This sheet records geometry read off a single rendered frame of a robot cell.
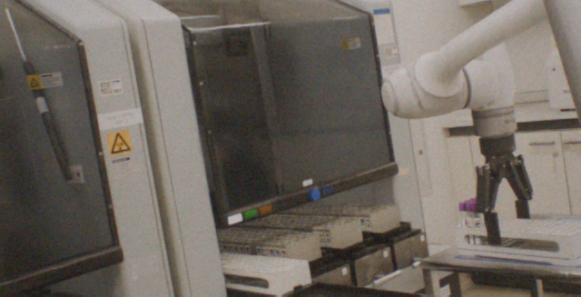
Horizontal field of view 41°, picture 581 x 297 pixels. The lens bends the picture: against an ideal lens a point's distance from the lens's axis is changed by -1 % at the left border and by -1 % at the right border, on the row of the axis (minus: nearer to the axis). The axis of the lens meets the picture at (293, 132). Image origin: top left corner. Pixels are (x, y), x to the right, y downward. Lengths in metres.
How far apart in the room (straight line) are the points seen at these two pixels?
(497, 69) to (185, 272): 0.78
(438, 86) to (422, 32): 2.61
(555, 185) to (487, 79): 2.33
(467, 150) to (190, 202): 2.64
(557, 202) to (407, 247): 1.97
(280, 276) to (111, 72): 0.55
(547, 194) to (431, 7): 1.15
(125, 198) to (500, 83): 0.80
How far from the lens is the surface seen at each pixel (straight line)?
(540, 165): 3.95
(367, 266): 1.94
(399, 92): 1.55
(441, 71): 1.52
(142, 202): 1.63
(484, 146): 1.69
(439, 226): 4.17
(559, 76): 3.84
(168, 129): 1.66
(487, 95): 1.64
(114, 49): 1.62
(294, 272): 1.70
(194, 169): 1.70
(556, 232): 1.64
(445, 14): 4.33
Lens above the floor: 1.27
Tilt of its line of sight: 4 degrees down
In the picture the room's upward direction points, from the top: 9 degrees counter-clockwise
